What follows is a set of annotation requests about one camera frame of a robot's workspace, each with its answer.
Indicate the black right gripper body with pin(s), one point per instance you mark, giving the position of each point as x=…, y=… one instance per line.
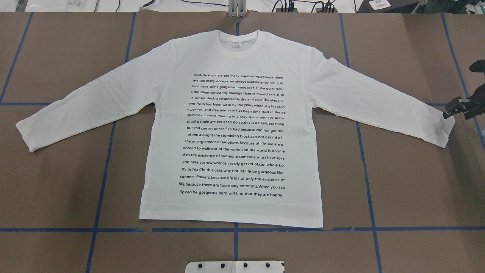
x=463, y=106

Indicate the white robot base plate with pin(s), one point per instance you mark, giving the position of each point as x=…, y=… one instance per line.
x=251, y=266

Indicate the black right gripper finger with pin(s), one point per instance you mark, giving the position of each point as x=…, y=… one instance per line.
x=448, y=113
x=454, y=106

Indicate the white long-sleeve printed shirt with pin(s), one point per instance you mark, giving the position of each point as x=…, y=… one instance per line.
x=233, y=137

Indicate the aluminium frame post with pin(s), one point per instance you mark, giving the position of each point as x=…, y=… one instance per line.
x=237, y=8

